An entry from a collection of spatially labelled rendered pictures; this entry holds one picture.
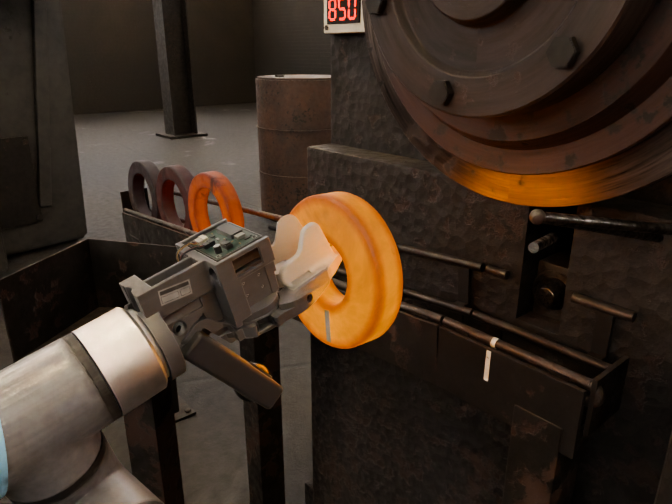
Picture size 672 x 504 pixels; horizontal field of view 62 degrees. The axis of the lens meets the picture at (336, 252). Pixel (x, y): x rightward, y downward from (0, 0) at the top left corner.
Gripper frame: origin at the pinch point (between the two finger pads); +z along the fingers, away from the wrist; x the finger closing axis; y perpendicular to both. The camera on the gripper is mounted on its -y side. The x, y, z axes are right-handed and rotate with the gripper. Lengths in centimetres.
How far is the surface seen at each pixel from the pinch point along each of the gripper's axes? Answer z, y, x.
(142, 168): 17, -13, 98
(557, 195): 18.2, 0.7, -13.3
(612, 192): 18.5, 1.9, -18.5
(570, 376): 13.4, -17.4, -17.3
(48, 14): 61, 23, 284
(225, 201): 16, -13, 56
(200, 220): 15, -20, 69
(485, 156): 17.3, 4.1, -5.8
